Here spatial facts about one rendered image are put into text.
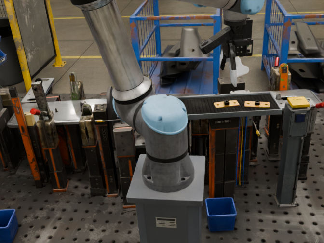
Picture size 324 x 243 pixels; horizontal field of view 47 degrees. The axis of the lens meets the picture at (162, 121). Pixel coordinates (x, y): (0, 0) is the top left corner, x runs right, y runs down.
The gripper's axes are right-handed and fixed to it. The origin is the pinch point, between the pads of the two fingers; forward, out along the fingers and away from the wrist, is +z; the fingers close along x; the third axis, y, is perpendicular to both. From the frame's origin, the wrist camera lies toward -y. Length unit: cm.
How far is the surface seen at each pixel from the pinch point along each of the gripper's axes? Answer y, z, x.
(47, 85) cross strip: -74, 26, 73
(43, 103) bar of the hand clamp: -67, 14, 25
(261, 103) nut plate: 11.6, 9.4, -3.1
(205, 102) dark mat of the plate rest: -6.6, 9.7, 3.3
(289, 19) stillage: 106, 34, 180
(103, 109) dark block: -43.1, 14.0, 15.2
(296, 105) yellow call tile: 23.2, 9.9, -6.1
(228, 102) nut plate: 0.6, 8.7, -0.9
